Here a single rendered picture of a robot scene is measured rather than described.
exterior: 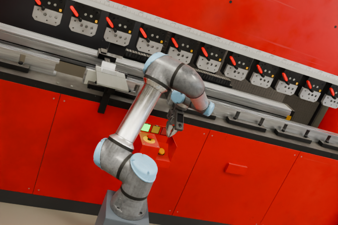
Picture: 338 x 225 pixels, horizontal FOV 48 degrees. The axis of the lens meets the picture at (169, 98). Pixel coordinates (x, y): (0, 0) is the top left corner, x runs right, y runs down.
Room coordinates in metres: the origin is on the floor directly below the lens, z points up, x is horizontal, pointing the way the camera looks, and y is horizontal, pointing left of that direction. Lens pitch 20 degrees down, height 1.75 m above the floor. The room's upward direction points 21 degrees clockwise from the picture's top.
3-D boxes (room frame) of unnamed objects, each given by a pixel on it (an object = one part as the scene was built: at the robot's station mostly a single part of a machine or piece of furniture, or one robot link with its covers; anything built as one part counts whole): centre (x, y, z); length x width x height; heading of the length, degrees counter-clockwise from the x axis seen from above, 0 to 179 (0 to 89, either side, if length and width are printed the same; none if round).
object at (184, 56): (2.31, 0.05, 1.26); 0.15 x 0.09 x 0.17; 110
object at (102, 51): (2.34, 0.47, 1.01); 0.26 x 0.12 x 0.05; 20
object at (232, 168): (2.38, -0.62, 0.58); 0.15 x 0.02 x 0.07; 110
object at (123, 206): (1.29, -0.01, 0.82); 0.15 x 0.15 x 0.10
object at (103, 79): (2.05, 0.35, 1.00); 0.26 x 0.18 x 0.01; 20
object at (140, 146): (1.95, -0.02, 0.75); 0.20 x 0.16 x 0.18; 112
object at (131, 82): (2.21, 0.35, 0.92); 0.39 x 0.06 x 0.10; 110
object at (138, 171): (1.30, 0.00, 0.94); 0.13 x 0.12 x 0.14; 72
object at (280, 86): (2.58, -0.71, 1.26); 0.15 x 0.09 x 0.17; 110
